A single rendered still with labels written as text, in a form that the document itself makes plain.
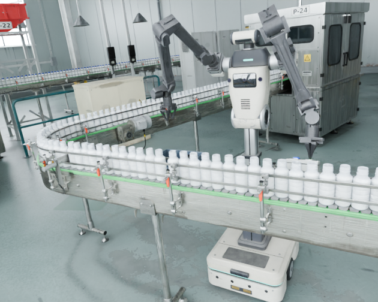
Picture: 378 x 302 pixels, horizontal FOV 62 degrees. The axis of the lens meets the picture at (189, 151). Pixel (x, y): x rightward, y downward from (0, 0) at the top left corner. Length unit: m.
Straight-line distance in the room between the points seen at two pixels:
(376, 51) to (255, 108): 11.48
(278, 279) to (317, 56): 3.45
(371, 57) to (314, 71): 8.42
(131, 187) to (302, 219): 0.89
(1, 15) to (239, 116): 6.60
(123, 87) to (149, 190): 4.15
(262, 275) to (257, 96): 1.12
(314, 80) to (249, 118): 3.07
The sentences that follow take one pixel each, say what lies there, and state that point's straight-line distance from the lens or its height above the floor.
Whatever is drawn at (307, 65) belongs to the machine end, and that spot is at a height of 1.20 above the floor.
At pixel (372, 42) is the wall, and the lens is 13.25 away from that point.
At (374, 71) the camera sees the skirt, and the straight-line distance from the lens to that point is 13.30.
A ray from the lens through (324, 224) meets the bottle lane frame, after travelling 1.40.
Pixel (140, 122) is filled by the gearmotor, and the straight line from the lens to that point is 2.97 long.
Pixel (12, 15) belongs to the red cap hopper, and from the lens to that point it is 8.00.
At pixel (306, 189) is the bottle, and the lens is 1.37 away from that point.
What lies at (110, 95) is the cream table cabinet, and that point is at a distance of 5.59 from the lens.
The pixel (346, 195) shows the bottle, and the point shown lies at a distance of 1.36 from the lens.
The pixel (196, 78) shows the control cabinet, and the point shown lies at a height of 0.87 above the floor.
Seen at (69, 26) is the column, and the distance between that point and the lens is 12.16.
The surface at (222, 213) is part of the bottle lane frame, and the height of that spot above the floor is 0.89.
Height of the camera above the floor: 1.66
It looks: 19 degrees down
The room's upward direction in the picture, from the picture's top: 6 degrees counter-clockwise
